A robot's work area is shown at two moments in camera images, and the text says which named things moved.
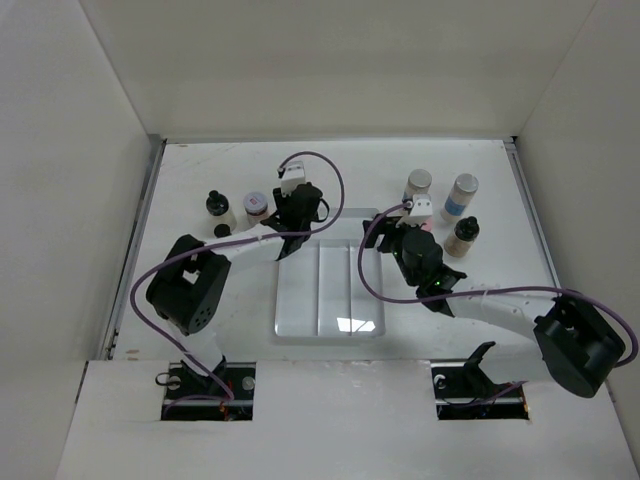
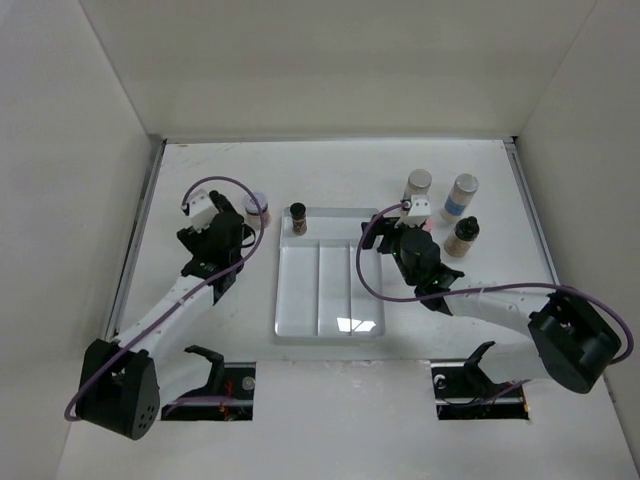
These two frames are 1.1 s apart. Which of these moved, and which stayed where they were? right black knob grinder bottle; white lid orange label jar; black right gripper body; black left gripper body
Moved: black left gripper body
Stayed: right black knob grinder bottle; black right gripper body; white lid orange label jar
